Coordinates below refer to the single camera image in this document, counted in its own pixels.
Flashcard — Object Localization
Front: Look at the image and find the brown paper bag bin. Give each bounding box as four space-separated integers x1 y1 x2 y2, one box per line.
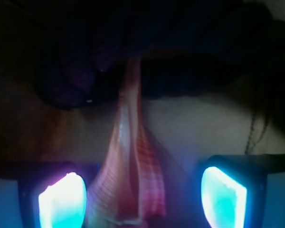
0 0 255 169

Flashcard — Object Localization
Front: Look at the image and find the brown spiral seashell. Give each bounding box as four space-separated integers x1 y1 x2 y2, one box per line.
85 57 166 228

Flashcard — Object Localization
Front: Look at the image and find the navy blue rope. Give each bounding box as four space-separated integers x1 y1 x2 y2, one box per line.
33 0 285 111

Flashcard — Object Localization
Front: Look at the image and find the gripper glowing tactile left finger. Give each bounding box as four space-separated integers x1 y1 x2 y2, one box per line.
0 161 86 228

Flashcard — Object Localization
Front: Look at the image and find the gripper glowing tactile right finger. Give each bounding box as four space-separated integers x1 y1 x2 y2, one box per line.
200 154 285 228

